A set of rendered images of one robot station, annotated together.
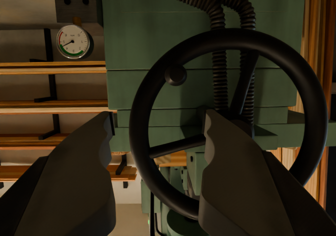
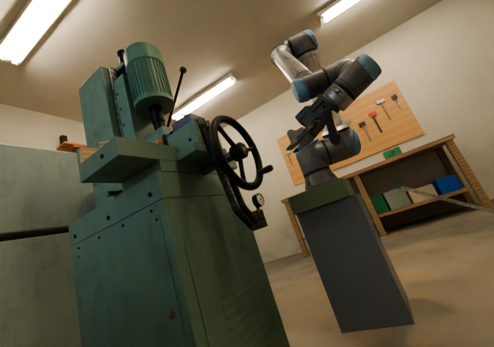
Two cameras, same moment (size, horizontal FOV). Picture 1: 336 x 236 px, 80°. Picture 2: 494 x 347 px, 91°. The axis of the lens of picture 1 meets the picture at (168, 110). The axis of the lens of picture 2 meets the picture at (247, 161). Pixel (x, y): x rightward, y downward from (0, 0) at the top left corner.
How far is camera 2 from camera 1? 0.85 m
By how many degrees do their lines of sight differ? 63
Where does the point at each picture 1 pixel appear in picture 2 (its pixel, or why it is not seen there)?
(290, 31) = (176, 223)
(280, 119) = (163, 162)
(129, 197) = (56, 123)
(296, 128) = (152, 154)
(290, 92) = (163, 181)
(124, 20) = not seen: hidden behind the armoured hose
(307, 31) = not seen: outside the picture
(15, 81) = not seen: hidden behind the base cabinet
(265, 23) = (191, 225)
